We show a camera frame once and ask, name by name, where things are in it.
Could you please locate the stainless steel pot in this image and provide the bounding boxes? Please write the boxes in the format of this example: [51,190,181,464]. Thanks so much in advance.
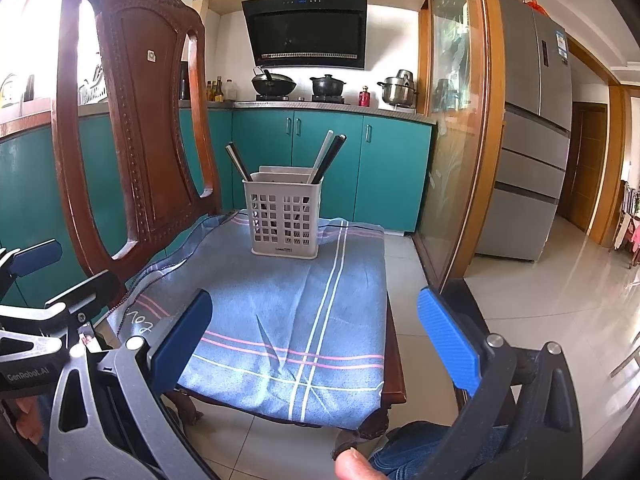
[377,70,418,108]

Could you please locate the metal dish rack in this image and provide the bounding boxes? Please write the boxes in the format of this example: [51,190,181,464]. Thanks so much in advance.
[75,77,108,107]

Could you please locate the silver refrigerator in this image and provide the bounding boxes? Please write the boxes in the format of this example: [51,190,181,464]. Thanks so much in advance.
[475,0,573,262]

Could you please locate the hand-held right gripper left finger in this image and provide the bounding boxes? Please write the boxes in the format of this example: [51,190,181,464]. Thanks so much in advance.
[47,287,221,480]

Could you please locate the person's left hand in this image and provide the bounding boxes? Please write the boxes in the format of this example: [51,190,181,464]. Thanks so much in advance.
[14,396,52,442]

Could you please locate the brown wooden door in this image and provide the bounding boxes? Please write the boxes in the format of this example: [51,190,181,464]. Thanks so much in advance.
[557,101,608,233]

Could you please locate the blue striped cloth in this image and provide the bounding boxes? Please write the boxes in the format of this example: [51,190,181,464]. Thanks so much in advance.
[107,210,388,431]

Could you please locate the black gas stove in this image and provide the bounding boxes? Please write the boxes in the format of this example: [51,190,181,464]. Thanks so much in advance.
[255,94,351,105]

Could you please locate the wood framed glass door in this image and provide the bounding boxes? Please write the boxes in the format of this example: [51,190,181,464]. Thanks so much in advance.
[417,0,506,291]

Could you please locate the black range hood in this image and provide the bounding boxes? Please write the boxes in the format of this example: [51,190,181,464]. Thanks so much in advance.
[241,0,368,70]

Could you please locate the white plastic utensil basket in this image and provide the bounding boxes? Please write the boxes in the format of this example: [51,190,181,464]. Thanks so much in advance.
[242,165,323,259]

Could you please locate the carved wooden chair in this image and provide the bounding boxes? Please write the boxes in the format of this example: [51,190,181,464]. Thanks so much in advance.
[50,0,408,456]

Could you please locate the clothes drying rack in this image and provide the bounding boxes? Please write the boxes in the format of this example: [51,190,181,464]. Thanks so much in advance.
[607,180,640,268]

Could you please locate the grey kitchen countertop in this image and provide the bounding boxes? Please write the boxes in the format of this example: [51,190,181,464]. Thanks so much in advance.
[0,100,437,136]

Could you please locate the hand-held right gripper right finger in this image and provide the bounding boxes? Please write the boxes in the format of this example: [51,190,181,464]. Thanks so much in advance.
[417,280,586,480]

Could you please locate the black cooking pot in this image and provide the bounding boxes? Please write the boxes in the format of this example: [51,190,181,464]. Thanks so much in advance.
[310,74,346,97]

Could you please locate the black wok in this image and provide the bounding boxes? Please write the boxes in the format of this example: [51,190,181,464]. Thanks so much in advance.
[251,67,297,97]

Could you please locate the person's right leg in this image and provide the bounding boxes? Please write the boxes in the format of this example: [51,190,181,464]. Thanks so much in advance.
[367,421,511,480]

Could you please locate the person's right hand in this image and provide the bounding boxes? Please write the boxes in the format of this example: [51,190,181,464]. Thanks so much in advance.
[334,447,382,480]

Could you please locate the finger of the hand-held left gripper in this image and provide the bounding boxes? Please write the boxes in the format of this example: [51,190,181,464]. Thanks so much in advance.
[44,269,124,335]
[0,239,64,291]

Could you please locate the white chopstick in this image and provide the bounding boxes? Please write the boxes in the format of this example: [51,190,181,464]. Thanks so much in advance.
[309,130,336,185]
[229,141,251,181]

